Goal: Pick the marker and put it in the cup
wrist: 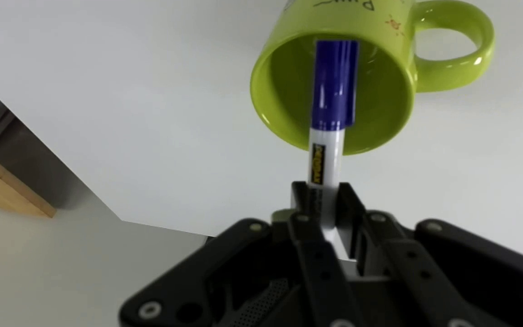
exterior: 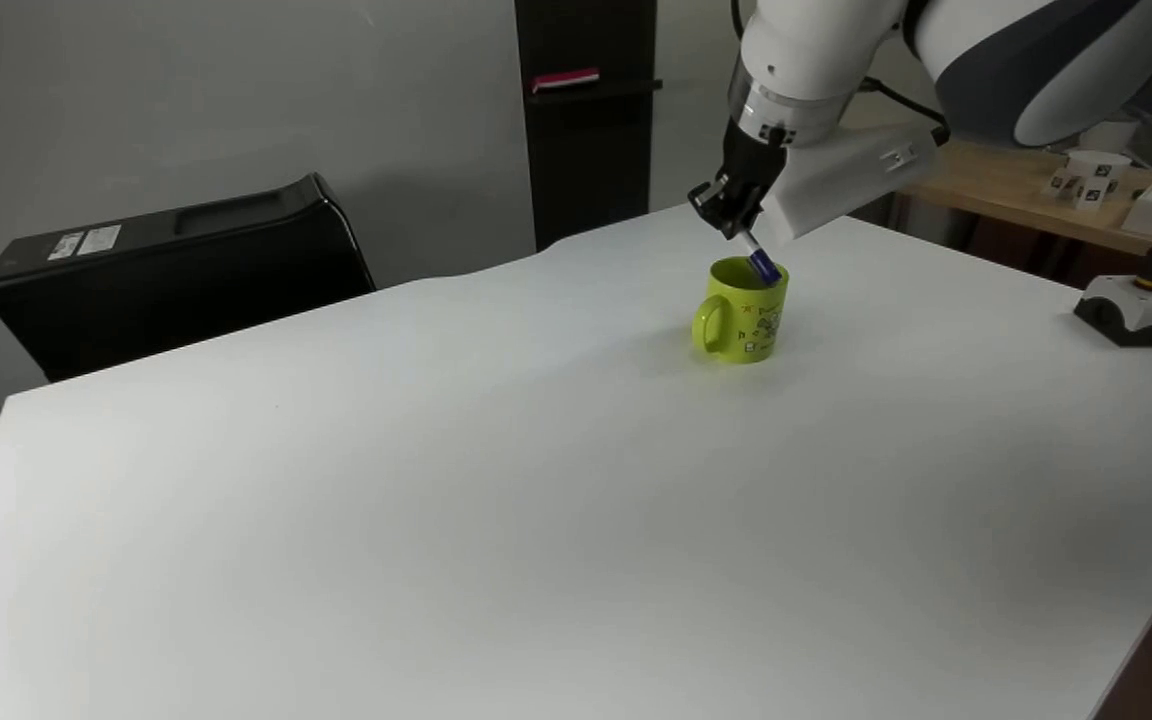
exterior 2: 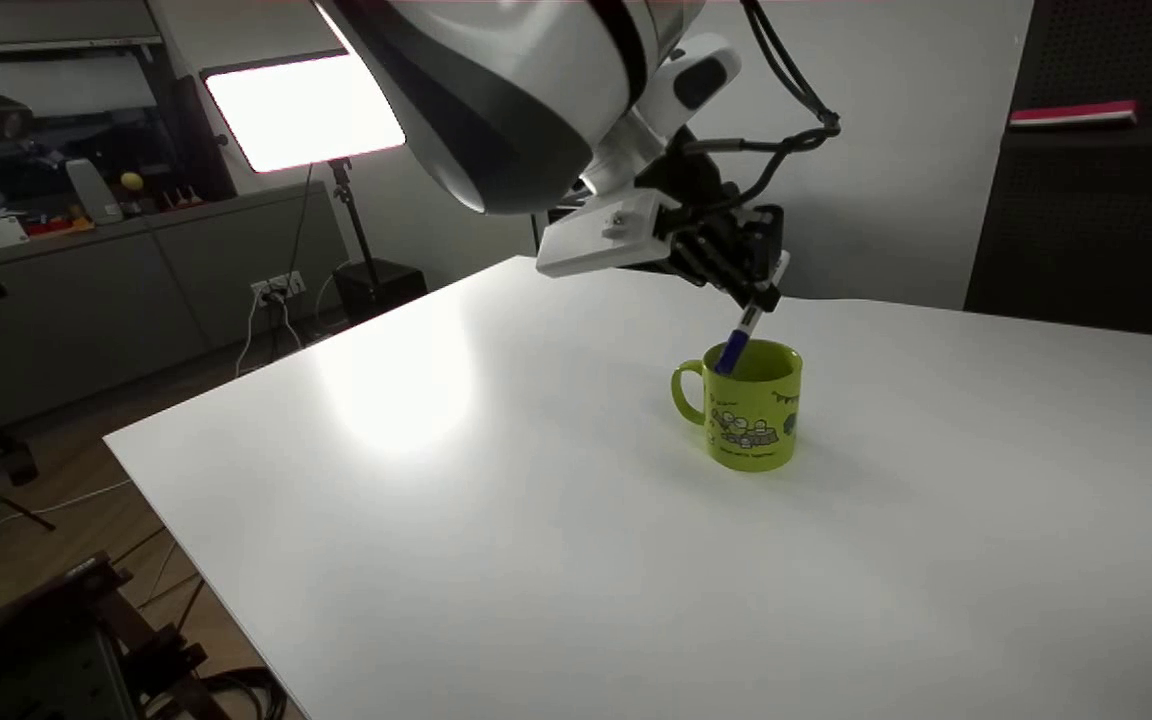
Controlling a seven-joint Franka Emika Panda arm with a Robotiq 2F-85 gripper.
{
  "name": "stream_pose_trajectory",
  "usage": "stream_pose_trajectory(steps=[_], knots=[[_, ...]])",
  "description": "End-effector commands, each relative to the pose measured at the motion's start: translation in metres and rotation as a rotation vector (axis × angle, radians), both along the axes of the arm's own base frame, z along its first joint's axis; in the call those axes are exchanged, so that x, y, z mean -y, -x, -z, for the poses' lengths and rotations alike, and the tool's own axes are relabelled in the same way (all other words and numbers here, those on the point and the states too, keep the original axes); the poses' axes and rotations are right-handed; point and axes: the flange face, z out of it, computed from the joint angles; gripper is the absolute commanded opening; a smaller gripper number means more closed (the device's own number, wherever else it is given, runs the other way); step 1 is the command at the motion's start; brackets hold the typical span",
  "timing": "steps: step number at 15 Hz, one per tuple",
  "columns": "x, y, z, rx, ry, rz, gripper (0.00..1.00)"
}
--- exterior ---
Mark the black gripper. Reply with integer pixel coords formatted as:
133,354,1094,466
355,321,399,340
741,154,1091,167
682,116,790,247

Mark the green ceramic mug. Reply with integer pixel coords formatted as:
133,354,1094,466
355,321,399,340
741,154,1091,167
688,253,790,366

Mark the black shelf cabinet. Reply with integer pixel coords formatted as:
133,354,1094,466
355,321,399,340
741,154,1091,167
513,0,668,253

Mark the pink item on shelf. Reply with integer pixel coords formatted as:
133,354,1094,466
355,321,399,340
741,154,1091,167
526,68,602,94

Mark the wooden side table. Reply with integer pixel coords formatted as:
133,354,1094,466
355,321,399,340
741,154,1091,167
905,134,1152,281

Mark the white and black desk device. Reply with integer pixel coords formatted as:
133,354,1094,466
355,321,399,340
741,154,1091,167
1072,243,1152,353

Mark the black computer case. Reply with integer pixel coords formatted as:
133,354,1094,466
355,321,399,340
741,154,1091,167
0,173,380,385

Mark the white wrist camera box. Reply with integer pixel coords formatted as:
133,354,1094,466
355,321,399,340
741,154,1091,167
772,124,946,247

